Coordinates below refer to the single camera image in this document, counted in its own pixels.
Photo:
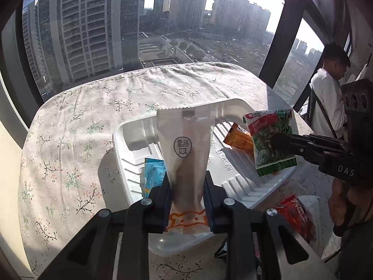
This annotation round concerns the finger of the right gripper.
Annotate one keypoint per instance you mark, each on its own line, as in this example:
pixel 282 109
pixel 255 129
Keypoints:
pixel 311 147

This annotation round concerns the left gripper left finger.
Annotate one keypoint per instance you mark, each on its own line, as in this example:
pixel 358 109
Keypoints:
pixel 115 244

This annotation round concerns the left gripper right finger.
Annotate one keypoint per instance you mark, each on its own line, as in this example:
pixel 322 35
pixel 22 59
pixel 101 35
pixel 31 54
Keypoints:
pixel 284 254

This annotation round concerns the red Mylikes candy bag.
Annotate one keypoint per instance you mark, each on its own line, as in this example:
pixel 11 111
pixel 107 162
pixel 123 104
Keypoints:
pixel 294 213

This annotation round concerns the green seaweed snack pack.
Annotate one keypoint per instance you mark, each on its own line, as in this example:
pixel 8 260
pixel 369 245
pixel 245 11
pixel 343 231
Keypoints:
pixel 263 126

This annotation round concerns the orange snack pack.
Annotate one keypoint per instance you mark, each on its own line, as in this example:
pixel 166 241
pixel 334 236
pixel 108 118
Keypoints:
pixel 240 139

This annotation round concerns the light blue snack bag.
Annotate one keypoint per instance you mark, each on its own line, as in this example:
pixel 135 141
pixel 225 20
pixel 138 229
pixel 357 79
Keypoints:
pixel 152 174

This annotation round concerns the translucent white snack bag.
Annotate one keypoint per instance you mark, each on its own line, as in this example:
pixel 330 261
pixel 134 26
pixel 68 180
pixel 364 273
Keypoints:
pixel 185 136

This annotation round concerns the right hand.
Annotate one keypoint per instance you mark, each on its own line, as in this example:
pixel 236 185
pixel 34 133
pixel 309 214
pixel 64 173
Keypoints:
pixel 340 198

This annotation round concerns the person in white shirt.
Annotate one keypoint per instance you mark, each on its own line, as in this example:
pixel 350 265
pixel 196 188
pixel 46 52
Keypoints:
pixel 326 109

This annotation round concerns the white plastic tray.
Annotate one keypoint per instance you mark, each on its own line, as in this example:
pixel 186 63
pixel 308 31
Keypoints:
pixel 232 169

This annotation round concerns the floral white tablecloth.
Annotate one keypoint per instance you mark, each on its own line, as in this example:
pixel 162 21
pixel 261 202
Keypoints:
pixel 68 167

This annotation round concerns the black window frame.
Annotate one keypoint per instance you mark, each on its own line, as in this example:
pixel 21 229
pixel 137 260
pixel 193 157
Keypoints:
pixel 21 99

